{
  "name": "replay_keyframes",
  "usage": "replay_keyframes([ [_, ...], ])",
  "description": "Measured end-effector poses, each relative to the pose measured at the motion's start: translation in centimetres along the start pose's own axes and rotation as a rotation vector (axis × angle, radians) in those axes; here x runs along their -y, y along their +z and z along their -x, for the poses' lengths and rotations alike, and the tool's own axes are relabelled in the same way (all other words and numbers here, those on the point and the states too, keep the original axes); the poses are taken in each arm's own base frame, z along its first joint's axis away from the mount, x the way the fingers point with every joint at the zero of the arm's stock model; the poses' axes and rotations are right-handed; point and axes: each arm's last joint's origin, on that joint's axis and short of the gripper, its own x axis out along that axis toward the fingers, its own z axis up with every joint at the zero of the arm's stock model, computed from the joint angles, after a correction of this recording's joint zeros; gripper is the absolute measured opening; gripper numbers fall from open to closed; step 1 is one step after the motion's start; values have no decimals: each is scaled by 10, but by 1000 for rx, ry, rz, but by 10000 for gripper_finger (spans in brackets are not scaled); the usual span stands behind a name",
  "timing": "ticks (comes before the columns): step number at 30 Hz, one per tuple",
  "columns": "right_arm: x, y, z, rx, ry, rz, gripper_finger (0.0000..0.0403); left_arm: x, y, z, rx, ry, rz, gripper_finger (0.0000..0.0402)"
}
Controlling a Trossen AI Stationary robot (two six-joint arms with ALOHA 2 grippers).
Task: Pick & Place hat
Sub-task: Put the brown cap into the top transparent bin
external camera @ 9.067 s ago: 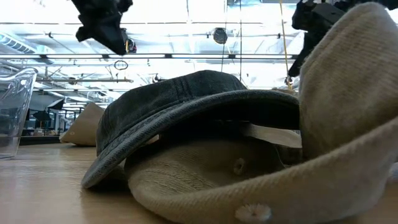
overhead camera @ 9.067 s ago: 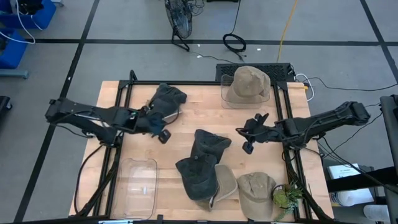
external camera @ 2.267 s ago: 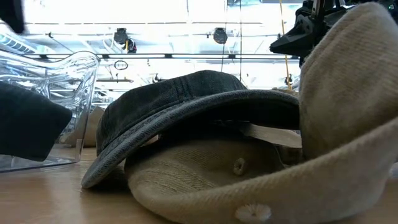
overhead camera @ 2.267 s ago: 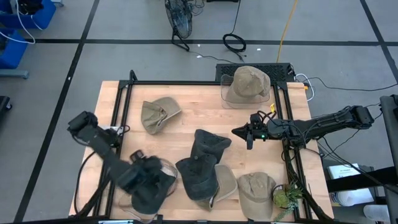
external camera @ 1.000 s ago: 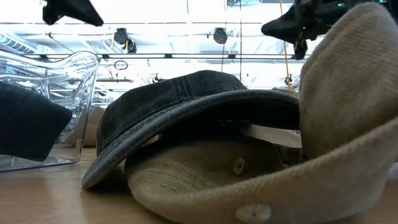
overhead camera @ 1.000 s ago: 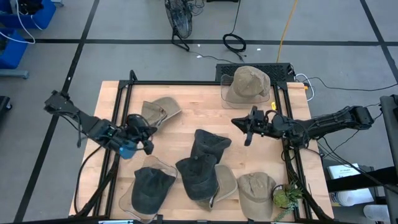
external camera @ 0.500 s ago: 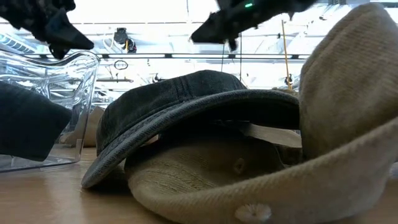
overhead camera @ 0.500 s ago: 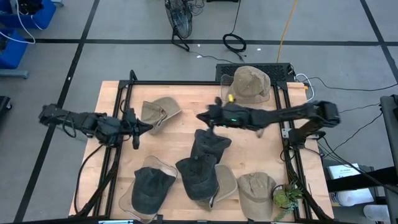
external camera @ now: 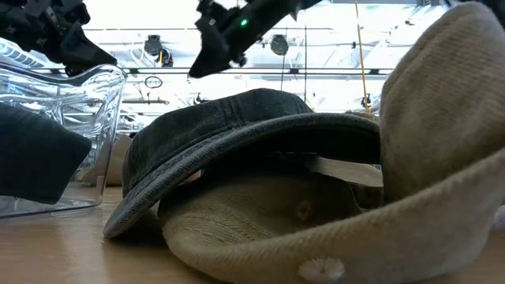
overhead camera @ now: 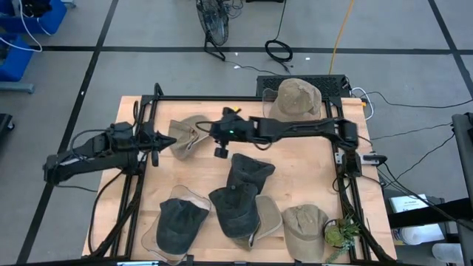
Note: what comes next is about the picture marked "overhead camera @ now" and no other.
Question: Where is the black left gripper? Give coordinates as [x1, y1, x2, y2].
[137, 118, 177, 153]

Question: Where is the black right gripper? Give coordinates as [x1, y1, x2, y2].
[208, 106, 256, 149]

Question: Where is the beige baseball cap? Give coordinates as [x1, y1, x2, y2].
[281, 204, 330, 264]
[231, 194, 284, 253]
[168, 114, 214, 161]
[268, 77, 323, 122]

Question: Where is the dark grey baseball cap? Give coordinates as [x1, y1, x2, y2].
[225, 152, 276, 195]
[155, 197, 211, 256]
[208, 182, 261, 239]

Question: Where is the black floor fan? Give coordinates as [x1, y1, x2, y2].
[195, 0, 231, 62]

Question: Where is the black perforated metal box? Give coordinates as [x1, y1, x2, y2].
[255, 74, 351, 100]

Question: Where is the small black box device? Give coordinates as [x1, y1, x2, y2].
[361, 154, 389, 166]

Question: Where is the small potted artificial plant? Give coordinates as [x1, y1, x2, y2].
[322, 215, 362, 265]

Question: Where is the grey metal floor foot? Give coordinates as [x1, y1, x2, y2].
[0, 81, 36, 95]

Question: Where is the black chair base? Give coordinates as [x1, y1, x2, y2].
[0, 112, 16, 134]

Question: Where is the blue plastic floor bin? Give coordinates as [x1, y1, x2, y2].
[0, 35, 35, 83]
[0, 0, 69, 35]

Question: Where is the white printed sheet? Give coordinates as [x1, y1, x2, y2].
[389, 193, 430, 215]

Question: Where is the white plastic bundle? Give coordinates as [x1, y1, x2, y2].
[398, 222, 446, 247]

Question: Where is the dark grey equipment stand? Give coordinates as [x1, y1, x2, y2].
[450, 112, 473, 266]

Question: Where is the black aluminium table frame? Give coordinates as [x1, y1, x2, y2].
[87, 82, 399, 266]

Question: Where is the black coiled floor cable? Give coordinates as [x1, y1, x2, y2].
[264, 0, 294, 74]

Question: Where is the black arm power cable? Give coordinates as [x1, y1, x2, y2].
[87, 169, 126, 256]

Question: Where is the white looped cable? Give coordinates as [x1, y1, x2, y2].
[350, 86, 375, 123]

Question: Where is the yellow extension cable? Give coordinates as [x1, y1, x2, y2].
[327, 0, 356, 75]

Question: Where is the long black floor cable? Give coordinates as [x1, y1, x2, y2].
[360, 90, 473, 110]
[369, 121, 455, 142]

